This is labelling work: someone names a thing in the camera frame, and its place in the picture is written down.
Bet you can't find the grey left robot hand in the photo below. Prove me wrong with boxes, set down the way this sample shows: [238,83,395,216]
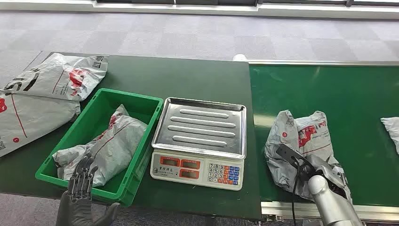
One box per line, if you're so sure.
[56,153,121,226]

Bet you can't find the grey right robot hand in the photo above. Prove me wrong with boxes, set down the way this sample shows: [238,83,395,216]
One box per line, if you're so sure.
[326,179,348,199]

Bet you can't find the grey courier package red print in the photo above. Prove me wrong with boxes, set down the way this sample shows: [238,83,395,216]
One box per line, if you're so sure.
[52,104,148,188]

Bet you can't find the grey courier package red line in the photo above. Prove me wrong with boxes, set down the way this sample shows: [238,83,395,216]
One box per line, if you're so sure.
[380,117,399,155]

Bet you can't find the green conveyor belt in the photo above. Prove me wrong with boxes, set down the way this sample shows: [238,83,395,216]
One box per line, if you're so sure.
[248,64,399,207]

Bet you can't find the large grey courier package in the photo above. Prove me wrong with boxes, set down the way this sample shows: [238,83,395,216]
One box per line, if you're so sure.
[0,92,81,158]

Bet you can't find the grey courier package QR codes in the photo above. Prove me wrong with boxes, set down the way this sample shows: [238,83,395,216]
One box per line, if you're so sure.
[0,52,109,102]

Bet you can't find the green plastic bin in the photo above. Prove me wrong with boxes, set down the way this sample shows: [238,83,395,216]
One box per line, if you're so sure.
[35,88,164,207]

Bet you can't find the electronic scale with steel tray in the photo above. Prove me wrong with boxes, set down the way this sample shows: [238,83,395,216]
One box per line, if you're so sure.
[150,97,247,191]

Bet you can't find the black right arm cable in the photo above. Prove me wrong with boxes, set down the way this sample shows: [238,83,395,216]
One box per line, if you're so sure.
[290,157,303,226]

